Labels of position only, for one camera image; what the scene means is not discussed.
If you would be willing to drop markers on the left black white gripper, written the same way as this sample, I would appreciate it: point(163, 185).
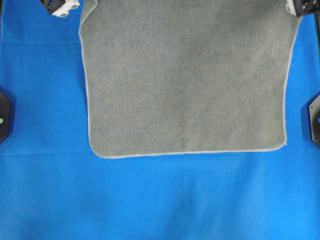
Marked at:
point(59, 8)

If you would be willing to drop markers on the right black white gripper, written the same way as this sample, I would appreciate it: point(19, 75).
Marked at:
point(300, 8)

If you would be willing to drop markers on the large grey towel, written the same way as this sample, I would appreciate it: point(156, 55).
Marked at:
point(186, 76)

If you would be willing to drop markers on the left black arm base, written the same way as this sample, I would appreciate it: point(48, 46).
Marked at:
point(7, 114)

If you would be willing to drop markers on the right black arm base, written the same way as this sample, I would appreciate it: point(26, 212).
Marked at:
point(314, 120)

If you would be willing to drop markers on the blue table cloth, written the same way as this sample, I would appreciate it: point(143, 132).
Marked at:
point(53, 187)

